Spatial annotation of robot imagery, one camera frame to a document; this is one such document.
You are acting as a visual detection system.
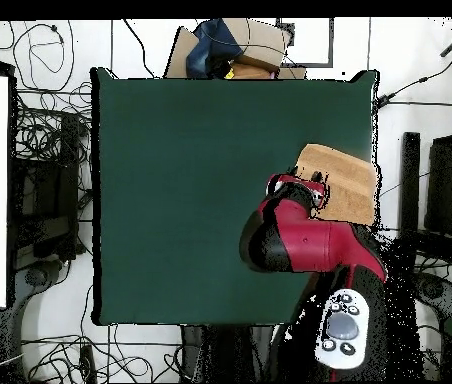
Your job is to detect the looped black cable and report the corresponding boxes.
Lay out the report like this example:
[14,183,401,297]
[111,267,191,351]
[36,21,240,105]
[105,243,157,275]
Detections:
[11,21,76,94]

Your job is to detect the blue denim garment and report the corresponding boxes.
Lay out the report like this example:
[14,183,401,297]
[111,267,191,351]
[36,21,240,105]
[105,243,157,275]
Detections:
[185,18,245,79]

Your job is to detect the brown cardboard box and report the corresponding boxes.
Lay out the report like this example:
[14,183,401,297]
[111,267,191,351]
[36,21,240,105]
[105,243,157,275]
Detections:
[163,17,308,80]

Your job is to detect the grey square floor frame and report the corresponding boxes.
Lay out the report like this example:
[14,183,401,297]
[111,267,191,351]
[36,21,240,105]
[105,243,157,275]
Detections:
[275,17,335,68]

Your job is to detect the black square case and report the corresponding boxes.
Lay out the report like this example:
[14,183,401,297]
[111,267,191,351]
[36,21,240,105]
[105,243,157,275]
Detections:
[425,133,452,237]

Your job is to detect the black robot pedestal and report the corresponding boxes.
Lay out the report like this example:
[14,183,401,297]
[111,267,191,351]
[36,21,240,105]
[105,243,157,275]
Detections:
[179,324,287,383]

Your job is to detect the orange terry towel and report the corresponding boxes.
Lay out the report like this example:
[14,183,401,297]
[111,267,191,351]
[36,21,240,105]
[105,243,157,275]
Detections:
[295,143,378,227]

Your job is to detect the black upright bar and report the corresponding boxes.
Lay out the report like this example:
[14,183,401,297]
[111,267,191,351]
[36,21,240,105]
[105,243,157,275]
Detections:
[400,131,422,233]

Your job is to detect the black power strip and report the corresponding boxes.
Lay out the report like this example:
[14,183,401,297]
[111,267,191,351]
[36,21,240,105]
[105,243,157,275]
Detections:
[79,344,98,383]

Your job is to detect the black equipment box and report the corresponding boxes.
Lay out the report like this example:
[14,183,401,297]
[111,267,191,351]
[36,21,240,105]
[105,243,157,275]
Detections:
[13,113,83,261]

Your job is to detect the black cable with connector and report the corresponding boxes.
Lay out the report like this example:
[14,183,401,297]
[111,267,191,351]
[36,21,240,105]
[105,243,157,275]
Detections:
[375,39,452,111]

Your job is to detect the dark green table cloth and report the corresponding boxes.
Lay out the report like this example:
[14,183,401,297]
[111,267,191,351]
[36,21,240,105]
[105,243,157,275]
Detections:
[89,66,380,327]

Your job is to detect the tangled black floor cables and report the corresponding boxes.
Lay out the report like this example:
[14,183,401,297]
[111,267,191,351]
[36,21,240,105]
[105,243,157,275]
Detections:
[21,323,183,383]
[11,79,93,161]

